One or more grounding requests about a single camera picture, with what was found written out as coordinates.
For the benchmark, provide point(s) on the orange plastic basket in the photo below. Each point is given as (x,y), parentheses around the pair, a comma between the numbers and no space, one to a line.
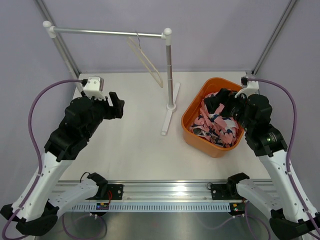
(210,88)

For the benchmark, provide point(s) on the aluminium mounting rail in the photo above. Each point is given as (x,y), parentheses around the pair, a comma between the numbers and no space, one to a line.
(179,191)

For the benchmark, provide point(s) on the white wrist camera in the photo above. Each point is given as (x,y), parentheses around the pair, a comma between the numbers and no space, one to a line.
(93,87)
(249,87)

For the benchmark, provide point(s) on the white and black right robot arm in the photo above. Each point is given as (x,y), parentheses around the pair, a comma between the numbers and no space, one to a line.
(291,215)

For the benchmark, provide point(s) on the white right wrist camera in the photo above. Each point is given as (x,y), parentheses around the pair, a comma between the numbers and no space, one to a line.
(249,87)

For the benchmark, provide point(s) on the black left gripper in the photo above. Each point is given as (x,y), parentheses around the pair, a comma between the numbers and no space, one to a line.
(114,111)

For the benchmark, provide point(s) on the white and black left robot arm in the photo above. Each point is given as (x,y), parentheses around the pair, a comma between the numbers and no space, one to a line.
(36,212)

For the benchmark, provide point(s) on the wooden clothes hanger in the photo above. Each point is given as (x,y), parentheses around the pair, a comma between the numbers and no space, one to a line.
(145,61)

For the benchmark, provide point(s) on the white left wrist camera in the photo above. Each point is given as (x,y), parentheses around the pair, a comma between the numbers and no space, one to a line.
(93,87)

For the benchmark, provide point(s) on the metal clothes rack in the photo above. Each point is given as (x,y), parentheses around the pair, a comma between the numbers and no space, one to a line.
(166,35)

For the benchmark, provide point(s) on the pink shark print shorts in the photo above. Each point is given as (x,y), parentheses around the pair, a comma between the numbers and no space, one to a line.
(218,130)

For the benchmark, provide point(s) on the white slotted cable duct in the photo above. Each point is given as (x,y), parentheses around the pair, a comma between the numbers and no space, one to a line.
(152,207)

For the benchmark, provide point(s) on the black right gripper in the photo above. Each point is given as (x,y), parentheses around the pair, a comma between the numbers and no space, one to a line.
(213,102)

